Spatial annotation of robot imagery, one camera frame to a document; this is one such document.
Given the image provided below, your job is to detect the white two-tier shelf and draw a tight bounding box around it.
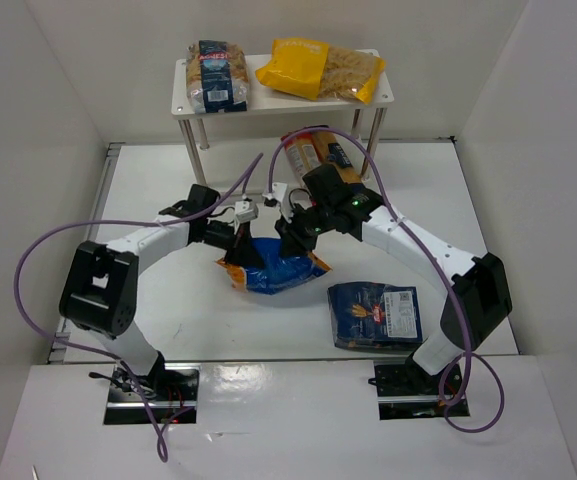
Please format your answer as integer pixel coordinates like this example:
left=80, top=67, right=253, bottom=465
left=171, top=54, right=394, bottom=188

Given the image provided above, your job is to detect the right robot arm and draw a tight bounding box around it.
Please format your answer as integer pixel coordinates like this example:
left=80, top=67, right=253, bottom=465
left=264, top=165, right=512, bottom=376

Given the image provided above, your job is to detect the yellow blue spaghetti pack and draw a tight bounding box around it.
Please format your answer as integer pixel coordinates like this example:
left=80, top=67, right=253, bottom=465
left=310, top=130, right=364, bottom=193

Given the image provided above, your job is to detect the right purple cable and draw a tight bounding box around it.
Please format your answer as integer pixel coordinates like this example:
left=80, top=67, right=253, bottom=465
left=266, top=126, right=507, bottom=431

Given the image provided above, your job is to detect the yellow fusilli pasta bag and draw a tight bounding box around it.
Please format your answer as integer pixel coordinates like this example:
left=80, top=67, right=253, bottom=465
left=255, top=37, right=385, bottom=104

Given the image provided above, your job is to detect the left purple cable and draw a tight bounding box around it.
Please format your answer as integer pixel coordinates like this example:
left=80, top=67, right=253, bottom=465
left=13, top=153, right=265, bottom=462

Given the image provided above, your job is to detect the red spaghetti pack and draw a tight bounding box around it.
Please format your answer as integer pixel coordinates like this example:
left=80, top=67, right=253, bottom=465
left=282, top=132, right=320, bottom=185

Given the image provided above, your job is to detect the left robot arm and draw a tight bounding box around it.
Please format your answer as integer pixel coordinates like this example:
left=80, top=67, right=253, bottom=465
left=59, top=184, right=264, bottom=395

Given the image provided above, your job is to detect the purple cable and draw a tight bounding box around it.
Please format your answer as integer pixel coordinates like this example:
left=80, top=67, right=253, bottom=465
left=13, top=153, right=265, bottom=462
left=266, top=126, right=507, bottom=431

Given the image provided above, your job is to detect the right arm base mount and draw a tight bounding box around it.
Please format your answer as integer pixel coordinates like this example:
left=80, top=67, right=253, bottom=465
left=368, top=361, right=446, bottom=421

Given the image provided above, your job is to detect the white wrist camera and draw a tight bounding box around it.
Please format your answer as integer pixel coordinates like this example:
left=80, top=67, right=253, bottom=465
left=234, top=199, right=259, bottom=227
left=262, top=182, right=293, bottom=222

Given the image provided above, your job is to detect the blue clear pasta bag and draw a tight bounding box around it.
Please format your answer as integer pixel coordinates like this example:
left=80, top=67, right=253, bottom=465
left=186, top=40, right=250, bottom=114

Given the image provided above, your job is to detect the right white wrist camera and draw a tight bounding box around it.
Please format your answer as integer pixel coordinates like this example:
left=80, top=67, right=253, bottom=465
left=262, top=182, right=293, bottom=222

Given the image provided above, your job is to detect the dark blue pasta box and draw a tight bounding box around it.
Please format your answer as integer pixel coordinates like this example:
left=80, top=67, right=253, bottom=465
left=327, top=282, right=423, bottom=352

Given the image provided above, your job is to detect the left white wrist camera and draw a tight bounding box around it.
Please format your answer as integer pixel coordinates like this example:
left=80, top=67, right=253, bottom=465
left=234, top=199, right=259, bottom=227

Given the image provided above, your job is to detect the orange blue orecchiette bag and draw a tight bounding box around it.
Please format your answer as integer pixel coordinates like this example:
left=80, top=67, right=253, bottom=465
left=216, top=237, right=331, bottom=295

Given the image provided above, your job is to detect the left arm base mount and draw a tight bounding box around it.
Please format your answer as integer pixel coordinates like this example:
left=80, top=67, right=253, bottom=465
left=88, top=363, right=200, bottom=426

